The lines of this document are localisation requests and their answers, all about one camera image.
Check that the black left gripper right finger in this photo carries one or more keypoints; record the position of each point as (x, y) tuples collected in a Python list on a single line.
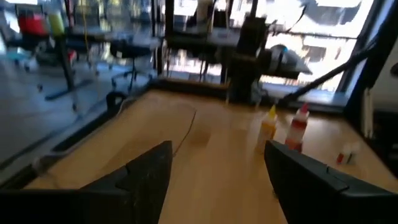
[(304, 193)]

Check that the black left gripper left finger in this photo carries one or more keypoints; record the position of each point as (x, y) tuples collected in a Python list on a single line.
[(136, 193)]

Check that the small red dropper bottle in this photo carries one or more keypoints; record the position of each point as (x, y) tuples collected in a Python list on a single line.
[(342, 158)]

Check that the large orange food coloring bottle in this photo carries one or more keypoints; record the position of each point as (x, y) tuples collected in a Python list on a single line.
[(295, 137)]

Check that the large yellow food coloring bottle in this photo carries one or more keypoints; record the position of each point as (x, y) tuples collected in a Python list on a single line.
[(266, 132)]

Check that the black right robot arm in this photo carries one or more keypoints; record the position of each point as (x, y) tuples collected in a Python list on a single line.
[(247, 59)]

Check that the black office chair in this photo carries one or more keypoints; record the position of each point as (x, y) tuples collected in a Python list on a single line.
[(130, 49)]

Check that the green spool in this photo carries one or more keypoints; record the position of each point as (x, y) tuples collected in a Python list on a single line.
[(56, 24)]

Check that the red box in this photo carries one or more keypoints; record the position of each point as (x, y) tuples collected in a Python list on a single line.
[(31, 25)]

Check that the black clamp mount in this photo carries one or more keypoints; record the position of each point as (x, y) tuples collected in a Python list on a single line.
[(115, 101)]

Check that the black rig frame strut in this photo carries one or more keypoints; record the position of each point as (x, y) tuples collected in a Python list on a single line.
[(326, 74)]

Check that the black rig frame post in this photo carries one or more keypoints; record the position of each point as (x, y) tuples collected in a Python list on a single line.
[(373, 62)]

